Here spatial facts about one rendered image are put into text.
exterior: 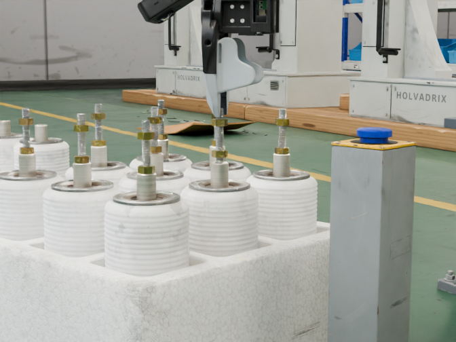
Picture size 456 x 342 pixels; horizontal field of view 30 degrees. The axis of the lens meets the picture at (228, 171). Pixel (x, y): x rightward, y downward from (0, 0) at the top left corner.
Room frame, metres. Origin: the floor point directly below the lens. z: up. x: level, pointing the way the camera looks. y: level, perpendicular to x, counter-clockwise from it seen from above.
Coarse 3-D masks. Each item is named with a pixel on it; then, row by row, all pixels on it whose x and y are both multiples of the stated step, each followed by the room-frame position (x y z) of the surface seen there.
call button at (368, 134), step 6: (360, 132) 0.95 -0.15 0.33; (366, 132) 0.95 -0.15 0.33; (372, 132) 0.94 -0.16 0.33; (378, 132) 0.94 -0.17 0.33; (384, 132) 0.95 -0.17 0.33; (390, 132) 0.95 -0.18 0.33; (360, 138) 0.96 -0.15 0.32; (366, 138) 0.95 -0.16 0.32; (372, 138) 0.95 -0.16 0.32; (378, 138) 0.95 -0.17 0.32; (384, 138) 0.95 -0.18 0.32
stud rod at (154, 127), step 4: (152, 108) 1.10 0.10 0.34; (156, 108) 1.10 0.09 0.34; (152, 112) 1.10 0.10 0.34; (156, 112) 1.10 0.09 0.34; (152, 116) 1.10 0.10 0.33; (156, 116) 1.10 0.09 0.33; (152, 124) 1.10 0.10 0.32; (156, 124) 1.10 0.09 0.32; (152, 128) 1.10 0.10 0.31; (156, 128) 1.10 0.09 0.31; (156, 132) 1.10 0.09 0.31; (156, 136) 1.10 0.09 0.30; (152, 140) 1.10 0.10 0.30; (156, 140) 1.10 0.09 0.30; (152, 144) 1.10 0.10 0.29; (156, 144) 1.10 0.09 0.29
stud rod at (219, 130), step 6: (222, 108) 1.03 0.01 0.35; (222, 114) 1.02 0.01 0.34; (216, 126) 1.02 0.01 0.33; (222, 126) 1.02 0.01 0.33; (216, 132) 1.02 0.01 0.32; (222, 132) 1.02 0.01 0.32; (216, 138) 1.02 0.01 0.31; (222, 138) 1.02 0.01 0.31; (216, 144) 1.02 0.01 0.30; (222, 144) 1.02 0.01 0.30; (216, 150) 1.02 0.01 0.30; (222, 150) 1.02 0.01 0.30; (216, 162) 1.02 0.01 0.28; (222, 162) 1.02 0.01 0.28
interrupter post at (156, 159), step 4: (152, 156) 1.10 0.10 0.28; (156, 156) 1.10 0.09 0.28; (160, 156) 1.10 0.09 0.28; (152, 160) 1.10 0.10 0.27; (156, 160) 1.10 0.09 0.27; (160, 160) 1.10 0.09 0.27; (152, 164) 1.10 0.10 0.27; (156, 164) 1.10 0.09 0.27; (160, 164) 1.10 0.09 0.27; (156, 168) 1.10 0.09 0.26; (160, 168) 1.10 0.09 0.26; (156, 172) 1.10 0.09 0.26; (160, 172) 1.10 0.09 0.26; (156, 176) 1.10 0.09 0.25
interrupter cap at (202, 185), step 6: (198, 180) 1.05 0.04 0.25; (204, 180) 1.05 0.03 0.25; (234, 180) 1.05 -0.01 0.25; (240, 180) 1.05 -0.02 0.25; (192, 186) 1.01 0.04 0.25; (198, 186) 1.01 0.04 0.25; (204, 186) 1.02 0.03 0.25; (234, 186) 1.03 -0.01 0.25; (240, 186) 1.02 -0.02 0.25; (246, 186) 1.01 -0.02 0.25
